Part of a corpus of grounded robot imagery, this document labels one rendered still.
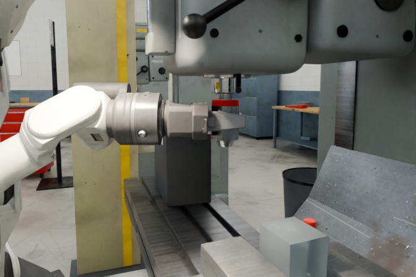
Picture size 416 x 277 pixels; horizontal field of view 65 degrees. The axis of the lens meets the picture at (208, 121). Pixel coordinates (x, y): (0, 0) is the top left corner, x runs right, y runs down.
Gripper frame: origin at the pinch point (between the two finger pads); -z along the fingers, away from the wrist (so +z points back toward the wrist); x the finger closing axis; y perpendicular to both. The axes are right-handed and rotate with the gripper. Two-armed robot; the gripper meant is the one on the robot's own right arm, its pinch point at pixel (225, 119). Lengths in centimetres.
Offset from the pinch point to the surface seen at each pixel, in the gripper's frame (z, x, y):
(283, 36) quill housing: -7.4, -8.0, -12.7
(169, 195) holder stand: 12.0, 26.3, 22.4
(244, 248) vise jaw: -1.2, -16.4, 14.4
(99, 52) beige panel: 69, 158, -27
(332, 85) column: -29.5, 28.0, -6.2
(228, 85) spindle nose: -0.1, -2.4, -5.8
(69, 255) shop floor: 103, 184, 124
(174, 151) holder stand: 10.6, 26.7, 11.0
